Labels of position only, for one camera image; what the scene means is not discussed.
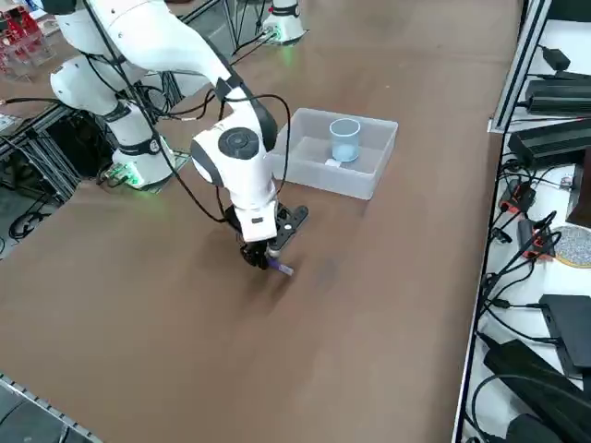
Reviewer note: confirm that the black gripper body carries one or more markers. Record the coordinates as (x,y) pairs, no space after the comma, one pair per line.
(256,247)

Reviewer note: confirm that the purple marker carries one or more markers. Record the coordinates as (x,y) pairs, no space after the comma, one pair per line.
(281,269)

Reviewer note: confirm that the blue pencil holder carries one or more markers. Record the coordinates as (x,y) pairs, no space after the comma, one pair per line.
(344,147)

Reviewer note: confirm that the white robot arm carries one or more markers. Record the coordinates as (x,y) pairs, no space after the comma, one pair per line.
(138,37)
(286,23)

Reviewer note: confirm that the clear plastic box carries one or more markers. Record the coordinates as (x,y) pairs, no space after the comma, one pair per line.
(351,184)

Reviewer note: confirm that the flat black box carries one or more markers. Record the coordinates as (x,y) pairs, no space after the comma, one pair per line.
(572,332)

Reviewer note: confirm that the small white paper label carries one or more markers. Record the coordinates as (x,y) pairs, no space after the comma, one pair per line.
(332,163)

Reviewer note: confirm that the orange black plug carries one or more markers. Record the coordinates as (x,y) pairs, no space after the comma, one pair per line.
(535,240)
(519,196)

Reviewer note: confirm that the large black power adapter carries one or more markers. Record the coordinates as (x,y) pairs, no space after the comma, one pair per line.
(522,364)

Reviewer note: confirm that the clear acrylic rack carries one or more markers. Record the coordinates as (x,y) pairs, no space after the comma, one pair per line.
(23,46)

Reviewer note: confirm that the long black power supply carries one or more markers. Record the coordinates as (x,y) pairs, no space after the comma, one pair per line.
(549,138)
(563,99)

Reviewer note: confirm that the round glitter coaster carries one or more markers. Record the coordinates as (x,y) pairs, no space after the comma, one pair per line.
(575,247)

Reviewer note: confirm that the brown wooden board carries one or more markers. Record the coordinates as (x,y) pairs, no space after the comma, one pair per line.
(582,198)

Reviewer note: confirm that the small black power adapter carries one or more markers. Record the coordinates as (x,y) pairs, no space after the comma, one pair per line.
(556,57)

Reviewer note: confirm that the black wrist bracket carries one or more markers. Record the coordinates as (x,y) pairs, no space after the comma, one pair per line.
(293,221)

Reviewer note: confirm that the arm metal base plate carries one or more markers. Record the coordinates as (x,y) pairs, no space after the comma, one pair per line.
(180,161)
(295,40)

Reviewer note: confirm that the aluminium frame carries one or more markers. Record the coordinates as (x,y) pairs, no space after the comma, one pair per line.
(37,138)

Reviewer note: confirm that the aluminium profile post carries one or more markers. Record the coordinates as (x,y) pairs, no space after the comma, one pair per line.
(513,83)

